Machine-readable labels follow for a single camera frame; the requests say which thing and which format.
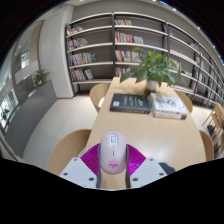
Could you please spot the black hardcover book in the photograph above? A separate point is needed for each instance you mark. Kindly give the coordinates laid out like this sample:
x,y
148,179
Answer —
x,y
130,103

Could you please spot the leafy indoor plant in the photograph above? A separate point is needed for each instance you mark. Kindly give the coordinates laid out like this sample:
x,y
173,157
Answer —
x,y
40,78

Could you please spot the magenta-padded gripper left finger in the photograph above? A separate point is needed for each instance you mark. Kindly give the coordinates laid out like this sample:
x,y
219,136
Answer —
x,y
78,171

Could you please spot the round-backed wooden chair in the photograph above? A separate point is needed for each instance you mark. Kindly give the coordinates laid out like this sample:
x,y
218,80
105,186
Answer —
x,y
66,150
96,95
186,101
207,146

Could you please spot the red-spined book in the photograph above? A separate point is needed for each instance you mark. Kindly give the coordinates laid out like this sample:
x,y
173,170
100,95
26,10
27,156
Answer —
x,y
170,116

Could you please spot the white illustrated book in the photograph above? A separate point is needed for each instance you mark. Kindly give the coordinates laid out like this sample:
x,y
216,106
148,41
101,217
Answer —
x,y
166,103

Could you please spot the group of slatted wooden chairs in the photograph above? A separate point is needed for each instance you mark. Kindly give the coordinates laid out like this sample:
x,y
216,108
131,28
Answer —
x,y
216,116

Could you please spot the green potted plant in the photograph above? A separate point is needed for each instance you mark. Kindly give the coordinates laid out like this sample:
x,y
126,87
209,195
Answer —
x,y
153,68

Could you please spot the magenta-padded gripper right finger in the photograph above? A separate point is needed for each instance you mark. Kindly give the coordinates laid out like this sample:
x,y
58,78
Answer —
x,y
148,171

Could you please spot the pink computer mouse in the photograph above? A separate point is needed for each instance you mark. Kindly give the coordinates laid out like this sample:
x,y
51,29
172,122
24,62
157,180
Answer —
x,y
113,150

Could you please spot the grey bookshelf unit with books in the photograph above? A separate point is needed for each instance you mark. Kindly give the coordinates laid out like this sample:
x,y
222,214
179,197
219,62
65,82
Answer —
x,y
81,58

